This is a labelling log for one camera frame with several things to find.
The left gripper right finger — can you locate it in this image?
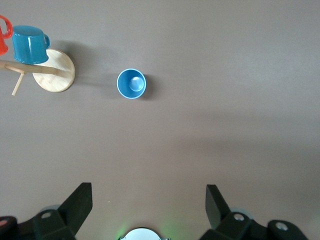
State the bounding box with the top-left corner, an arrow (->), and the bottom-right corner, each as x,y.
199,184 -> 309,240

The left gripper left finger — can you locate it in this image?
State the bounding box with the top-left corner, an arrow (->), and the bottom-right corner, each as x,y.
0,182 -> 93,240

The light blue plastic cup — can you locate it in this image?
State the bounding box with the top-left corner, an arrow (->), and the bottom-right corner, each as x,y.
116,68 -> 147,100

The wooden mug tree stand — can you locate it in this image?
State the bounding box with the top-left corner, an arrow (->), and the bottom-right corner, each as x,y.
0,48 -> 76,97

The teal enamel mug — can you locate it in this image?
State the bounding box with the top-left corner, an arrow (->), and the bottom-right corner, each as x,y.
11,25 -> 51,64

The red enamel mug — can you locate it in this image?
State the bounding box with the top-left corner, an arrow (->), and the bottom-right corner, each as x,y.
0,14 -> 14,56

